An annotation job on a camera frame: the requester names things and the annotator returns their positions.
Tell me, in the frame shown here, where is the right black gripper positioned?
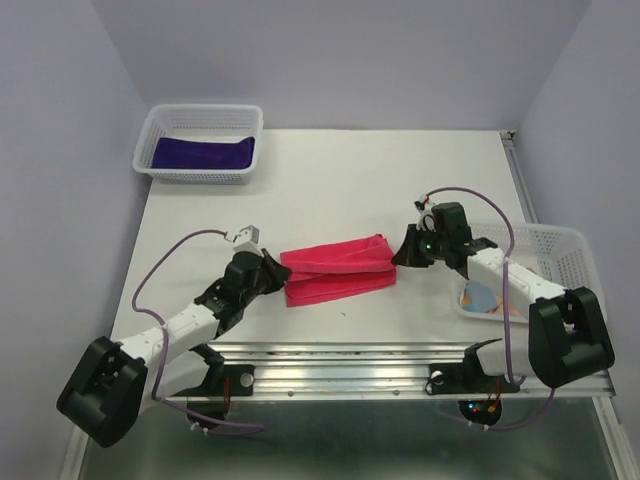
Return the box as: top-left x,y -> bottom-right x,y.
389,223 -> 448,268

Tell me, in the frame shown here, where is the pink towel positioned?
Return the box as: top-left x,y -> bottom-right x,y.
280,234 -> 397,308

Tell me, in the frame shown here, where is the orange blue patchwork towel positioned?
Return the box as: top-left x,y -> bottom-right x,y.
459,281 -> 504,316

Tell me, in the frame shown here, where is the purple towel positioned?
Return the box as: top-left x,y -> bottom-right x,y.
151,137 -> 256,170

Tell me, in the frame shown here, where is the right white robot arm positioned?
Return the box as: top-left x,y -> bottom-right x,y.
392,200 -> 615,390

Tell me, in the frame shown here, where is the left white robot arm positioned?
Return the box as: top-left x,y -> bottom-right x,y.
56,251 -> 292,447

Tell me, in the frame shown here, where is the right white plastic basket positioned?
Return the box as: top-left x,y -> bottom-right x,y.
450,221 -> 606,323

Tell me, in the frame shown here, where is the white plastic basket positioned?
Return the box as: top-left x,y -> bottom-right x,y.
132,104 -> 264,185
450,221 -> 606,323

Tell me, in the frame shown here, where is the left white plastic basket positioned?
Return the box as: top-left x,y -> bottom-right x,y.
132,104 -> 264,185

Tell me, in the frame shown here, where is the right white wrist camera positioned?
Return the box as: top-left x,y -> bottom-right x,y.
414,195 -> 435,231

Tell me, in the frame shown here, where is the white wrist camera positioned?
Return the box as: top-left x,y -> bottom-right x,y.
225,225 -> 263,256
414,195 -> 435,231

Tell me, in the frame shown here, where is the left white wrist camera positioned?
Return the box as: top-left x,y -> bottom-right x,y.
225,225 -> 263,256

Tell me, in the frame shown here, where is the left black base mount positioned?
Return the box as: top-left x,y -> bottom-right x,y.
181,364 -> 255,399

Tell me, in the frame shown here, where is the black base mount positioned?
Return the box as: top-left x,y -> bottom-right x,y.
425,363 -> 520,396
181,364 -> 255,399

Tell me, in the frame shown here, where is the aluminium rail frame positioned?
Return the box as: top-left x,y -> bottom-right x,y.
63,130 -> 639,479

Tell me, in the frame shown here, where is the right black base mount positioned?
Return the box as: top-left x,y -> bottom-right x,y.
425,363 -> 520,396

